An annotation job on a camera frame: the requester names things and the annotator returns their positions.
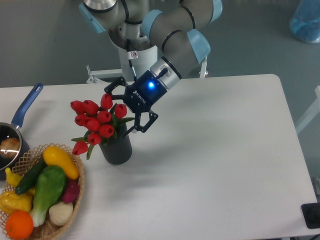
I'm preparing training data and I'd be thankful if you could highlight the blue handled saucepan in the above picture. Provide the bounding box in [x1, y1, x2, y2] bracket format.
[0, 83, 44, 181]

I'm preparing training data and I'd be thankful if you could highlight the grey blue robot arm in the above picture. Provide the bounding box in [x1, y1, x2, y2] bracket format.
[79, 0, 223, 133]

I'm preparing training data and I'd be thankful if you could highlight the woven wicker basket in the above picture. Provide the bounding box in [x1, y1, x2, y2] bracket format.
[10, 143, 85, 240]

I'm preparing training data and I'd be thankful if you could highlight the yellow pumpkin gourd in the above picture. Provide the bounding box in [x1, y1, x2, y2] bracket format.
[0, 190, 33, 215]

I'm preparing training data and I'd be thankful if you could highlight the yellow squash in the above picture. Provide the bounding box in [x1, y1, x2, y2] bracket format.
[43, 145, 80, 180]

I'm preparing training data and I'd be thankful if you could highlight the small yellow pepper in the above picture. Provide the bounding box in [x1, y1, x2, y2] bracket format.
[5, 167, 23, 188]

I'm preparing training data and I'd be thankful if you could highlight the black device at edge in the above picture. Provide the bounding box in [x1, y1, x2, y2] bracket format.
[301, 202, 320, 229]

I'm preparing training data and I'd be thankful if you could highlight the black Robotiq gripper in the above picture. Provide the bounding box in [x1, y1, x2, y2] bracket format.
[103, 70, 169, 138]

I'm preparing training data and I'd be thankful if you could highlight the purple red radish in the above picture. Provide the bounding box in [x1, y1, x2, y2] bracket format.
[61, 180, 80, 204]

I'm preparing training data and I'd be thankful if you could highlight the blue plastic bag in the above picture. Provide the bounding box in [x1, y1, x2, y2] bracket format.
[289, 0, 320, 43]

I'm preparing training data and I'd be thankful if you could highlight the white frame at right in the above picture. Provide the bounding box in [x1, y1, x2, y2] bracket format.
[294, 85, 320, 135]

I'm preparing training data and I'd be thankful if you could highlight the green bok choy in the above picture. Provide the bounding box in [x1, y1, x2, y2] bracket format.
[29, 165, 66, 228]

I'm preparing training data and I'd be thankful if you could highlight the orange fruit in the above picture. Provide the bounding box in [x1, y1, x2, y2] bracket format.
[5, 210, 34, 240]

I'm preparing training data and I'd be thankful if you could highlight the dark green cucumber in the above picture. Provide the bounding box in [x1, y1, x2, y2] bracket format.
[15, 157, 47, 195]

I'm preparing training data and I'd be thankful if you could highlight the white garlic bulb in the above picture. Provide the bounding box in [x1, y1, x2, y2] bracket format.
[49, 201, 73, 226]

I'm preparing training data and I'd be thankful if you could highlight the browned bread roll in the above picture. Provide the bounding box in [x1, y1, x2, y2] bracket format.
[0, 137, 20, 159]

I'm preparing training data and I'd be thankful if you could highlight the red tulip bouquet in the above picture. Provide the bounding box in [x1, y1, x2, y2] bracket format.
[70, 93, 134, 159]

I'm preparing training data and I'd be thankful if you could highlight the dark grey ribbed vase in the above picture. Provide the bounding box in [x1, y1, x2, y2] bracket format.
[99, 124, 132, 165]

